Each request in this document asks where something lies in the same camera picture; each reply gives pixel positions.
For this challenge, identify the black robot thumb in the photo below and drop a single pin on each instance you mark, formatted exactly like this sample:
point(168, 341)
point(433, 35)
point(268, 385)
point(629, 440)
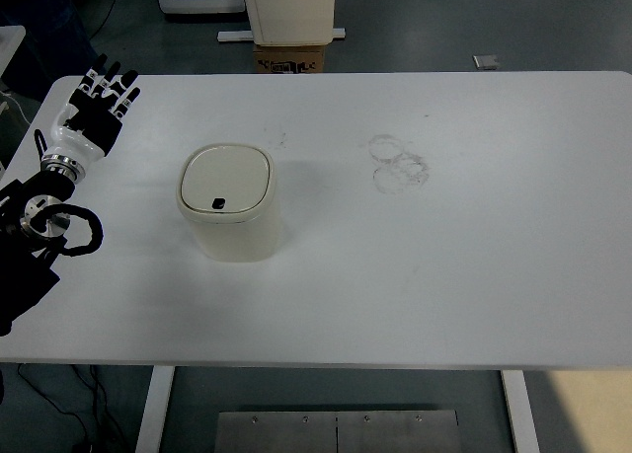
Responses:
point(65, 113)

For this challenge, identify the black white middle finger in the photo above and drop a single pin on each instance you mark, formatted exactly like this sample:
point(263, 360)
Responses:
point(122, 84)

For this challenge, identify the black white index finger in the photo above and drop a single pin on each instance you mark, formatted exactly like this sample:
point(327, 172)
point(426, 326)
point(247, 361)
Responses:
point(121, 109)

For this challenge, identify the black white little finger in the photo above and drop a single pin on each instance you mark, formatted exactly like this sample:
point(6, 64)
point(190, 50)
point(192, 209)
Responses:
point(88, 81)

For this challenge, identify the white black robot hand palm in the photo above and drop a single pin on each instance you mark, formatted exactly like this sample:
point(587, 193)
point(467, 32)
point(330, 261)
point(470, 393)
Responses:
point(89, 135)

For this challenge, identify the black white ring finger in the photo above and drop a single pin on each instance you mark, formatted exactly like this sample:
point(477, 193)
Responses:
point(108, 78)

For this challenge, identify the cream push-lid trash can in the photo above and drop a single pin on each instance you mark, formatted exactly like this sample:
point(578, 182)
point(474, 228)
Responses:
point(228, 195)

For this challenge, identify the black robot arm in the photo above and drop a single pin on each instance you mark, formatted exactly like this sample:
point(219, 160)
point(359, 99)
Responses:
point(38, 222)

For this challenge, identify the white side table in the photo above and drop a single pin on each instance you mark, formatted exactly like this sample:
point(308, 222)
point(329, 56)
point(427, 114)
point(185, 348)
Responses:
point(10, 39)

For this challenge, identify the white table foot bar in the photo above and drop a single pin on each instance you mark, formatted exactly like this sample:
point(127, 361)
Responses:
point(247, 35)

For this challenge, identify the large cream bin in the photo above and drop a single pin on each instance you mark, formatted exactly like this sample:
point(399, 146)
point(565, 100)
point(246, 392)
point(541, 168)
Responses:
point(291, 22)

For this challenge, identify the brown cardboard box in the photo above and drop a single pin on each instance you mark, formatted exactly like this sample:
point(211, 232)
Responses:
point(289, 59)

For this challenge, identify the left white table leg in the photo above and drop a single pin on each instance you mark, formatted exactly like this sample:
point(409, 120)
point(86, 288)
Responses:
point(155, 410)

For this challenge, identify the white table leg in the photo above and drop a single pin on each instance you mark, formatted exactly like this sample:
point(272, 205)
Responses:
point(155, 410)
point(519, 411)

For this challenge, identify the small grey floor plate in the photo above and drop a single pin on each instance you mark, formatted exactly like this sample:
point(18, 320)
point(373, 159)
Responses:
point(486, 62)

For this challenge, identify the right white table leg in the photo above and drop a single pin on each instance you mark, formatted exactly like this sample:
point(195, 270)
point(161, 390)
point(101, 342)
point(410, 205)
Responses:
point(519, 411)

